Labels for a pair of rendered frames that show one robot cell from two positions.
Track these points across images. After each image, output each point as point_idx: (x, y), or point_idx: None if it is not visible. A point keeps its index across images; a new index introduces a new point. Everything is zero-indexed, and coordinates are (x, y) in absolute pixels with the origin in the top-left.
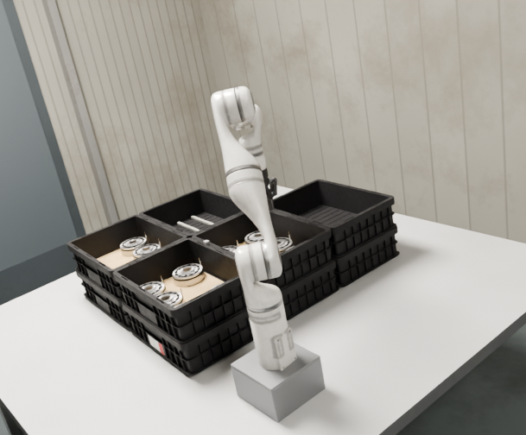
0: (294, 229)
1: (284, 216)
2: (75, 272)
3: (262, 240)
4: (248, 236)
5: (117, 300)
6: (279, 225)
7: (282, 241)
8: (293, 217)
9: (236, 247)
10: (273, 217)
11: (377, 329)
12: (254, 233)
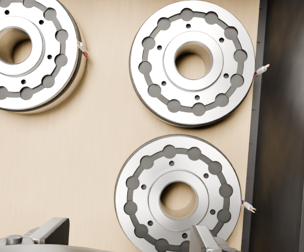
0: (276, 241)
1: None
2: None
3: (175, 101)
4: (168, 18)
5: None
6: (281, 119)
7: (198, 215)
8: None
9: (68, 53)
10: (297, 76)
11: None
12: (202, 20)
